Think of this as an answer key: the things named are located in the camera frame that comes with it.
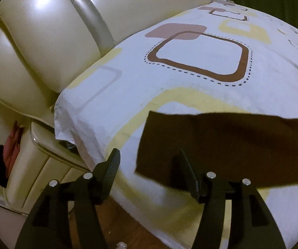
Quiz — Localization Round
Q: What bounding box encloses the white patterned bed sheet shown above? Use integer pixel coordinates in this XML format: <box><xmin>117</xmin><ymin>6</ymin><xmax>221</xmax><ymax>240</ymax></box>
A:
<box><xmin>53</xmin><ymin>0</ymin><xmax>298</xmax><ymax>249</ymax></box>

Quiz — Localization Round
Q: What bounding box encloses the black cloth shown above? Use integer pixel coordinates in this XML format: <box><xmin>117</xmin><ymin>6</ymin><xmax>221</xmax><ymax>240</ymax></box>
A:
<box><xmin>0</xmin><ymin>144</ymin><xmax>10</xmax><ymax>188</ymax></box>

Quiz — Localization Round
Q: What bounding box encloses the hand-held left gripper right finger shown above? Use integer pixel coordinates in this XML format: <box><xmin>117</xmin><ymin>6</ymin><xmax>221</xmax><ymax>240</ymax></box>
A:
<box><xmin>181</xmin><ymin>149</ymin><xmax>287</xmax><ymax>249</ymax></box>

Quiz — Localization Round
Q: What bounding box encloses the cream leather headboard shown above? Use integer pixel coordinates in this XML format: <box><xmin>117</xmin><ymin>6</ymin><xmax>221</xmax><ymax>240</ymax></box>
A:
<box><xmin>0</xmin><ymin>0</ymin><xmax>215</xmax><ymax>208</ymax></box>

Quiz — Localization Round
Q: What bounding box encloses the brown small cloth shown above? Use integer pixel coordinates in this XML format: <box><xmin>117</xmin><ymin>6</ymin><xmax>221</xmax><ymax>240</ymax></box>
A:
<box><xmin>134</xmin><ymin>110</ymin><xmax>298</xmax><ymax>189</ymax></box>

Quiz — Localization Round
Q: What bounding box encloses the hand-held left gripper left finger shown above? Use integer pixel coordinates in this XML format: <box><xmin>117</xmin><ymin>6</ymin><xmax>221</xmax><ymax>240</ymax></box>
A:
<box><xmin>14</xmin><ymin>148</ymin><xmax>121</xmax><ymax>249</ymax></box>

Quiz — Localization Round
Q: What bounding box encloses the cream bedside table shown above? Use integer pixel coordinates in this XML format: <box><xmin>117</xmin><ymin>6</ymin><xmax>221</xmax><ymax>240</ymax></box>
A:
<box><xmin>7</xmin><ymin>121</ymin><xmax>96</xmax><ymax>215</ymax></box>

